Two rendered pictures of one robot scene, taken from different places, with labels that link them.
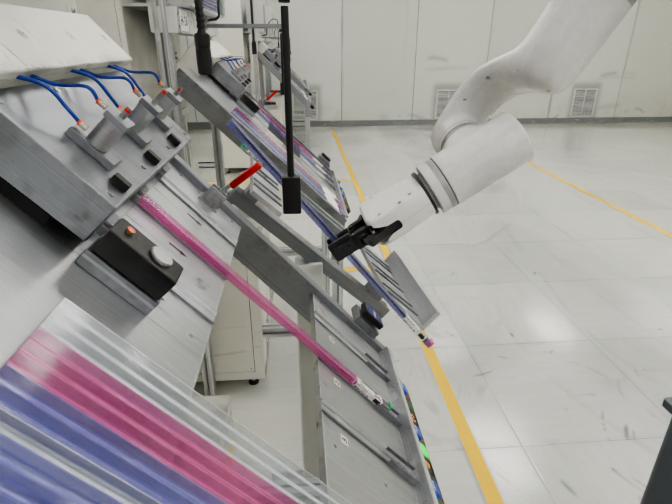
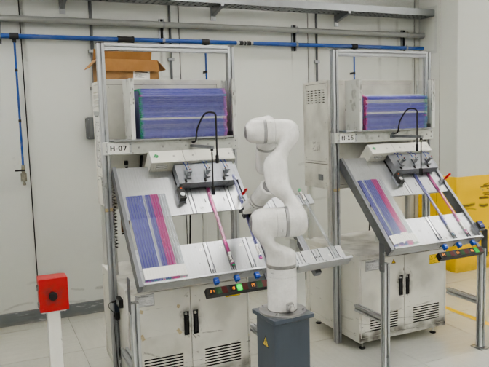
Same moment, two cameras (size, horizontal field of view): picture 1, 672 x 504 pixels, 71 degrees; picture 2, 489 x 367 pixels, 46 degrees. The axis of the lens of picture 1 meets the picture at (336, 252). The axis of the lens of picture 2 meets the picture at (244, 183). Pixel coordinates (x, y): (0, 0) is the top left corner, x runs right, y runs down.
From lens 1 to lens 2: 281 cm
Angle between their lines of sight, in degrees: 70
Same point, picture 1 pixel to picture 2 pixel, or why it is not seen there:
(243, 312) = (353, 293)
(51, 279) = (167, 191)
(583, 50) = (257, 162)
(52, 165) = (176, 175)
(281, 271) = not seen: hidden behind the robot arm
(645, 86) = not seen: outside the picture
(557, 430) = not seen: outside the picture
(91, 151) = (185, 175)
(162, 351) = (175, 208)
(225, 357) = (346, 319)
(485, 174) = (255, 196)
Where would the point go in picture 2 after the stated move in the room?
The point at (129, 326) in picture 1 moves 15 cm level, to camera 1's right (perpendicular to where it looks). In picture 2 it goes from (173, 202) to (180, 206)
